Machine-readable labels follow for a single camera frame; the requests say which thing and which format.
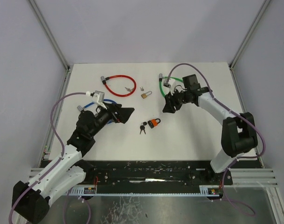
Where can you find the black head key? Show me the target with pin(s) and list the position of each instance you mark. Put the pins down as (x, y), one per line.
(142, 127)

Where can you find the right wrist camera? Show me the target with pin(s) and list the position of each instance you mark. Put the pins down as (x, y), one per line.
(170, 85)

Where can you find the blue cable lock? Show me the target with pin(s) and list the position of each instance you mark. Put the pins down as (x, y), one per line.
(80, 108)

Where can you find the brass padlock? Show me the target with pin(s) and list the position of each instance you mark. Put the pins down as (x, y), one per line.
(146, 94)

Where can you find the red cable lock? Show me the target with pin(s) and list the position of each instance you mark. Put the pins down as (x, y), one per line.
(105, 79)

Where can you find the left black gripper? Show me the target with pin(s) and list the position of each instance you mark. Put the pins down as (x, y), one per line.
(123, 115)

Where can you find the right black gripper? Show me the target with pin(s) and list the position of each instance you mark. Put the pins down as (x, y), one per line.
(170, 102)

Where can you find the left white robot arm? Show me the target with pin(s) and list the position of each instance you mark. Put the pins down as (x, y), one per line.
(33, 199)

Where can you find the orange black padlock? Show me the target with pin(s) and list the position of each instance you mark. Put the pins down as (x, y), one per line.
(153, 122)

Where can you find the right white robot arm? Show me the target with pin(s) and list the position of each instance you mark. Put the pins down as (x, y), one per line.
(238, 135)

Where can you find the green cable lock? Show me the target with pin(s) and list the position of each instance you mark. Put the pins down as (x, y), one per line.
(161, 89)

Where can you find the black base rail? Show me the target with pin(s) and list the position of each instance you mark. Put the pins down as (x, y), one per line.
(152, 177)

